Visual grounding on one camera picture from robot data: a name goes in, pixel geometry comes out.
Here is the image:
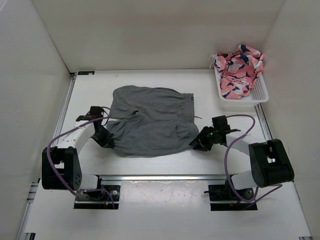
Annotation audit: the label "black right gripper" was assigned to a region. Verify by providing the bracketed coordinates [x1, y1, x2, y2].
[189, 126, 219, 152]

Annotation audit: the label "grey shorts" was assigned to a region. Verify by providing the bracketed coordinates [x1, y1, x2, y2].
[106, 85, 199, 157]

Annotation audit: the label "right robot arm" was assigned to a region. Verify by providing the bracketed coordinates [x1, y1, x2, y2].
[189, 115, 295, 200]

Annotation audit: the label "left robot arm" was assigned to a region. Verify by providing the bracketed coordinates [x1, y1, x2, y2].
[41, 106, 115, 200]

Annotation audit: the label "pink patterned shorts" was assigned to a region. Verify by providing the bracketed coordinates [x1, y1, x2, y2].
[211, 44, 264, 100]

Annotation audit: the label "white plastic basket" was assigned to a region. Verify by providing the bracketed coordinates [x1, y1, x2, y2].
[214, 67, 269, 112]

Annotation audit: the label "aluminium front rail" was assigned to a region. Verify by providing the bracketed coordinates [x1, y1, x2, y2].
[100, 174, 227, 181]

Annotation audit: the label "aluminium rail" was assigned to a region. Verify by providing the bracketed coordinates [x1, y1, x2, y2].
[100, 174, 227, 181]
[254, 103, 313, 240]
[15, 72, 77, 240]

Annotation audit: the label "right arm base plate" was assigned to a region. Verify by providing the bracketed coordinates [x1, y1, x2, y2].
[203, 184, 258, 212]

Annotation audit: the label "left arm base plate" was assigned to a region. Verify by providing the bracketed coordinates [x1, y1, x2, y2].
[73, 184, 121, 210]

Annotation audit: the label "aluminium right side rail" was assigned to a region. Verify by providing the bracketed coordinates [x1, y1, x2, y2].
[254, 103, 313, 240]

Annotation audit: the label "aluminium left side rail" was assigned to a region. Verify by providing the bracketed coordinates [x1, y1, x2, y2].
[15, 72, 77, 240]

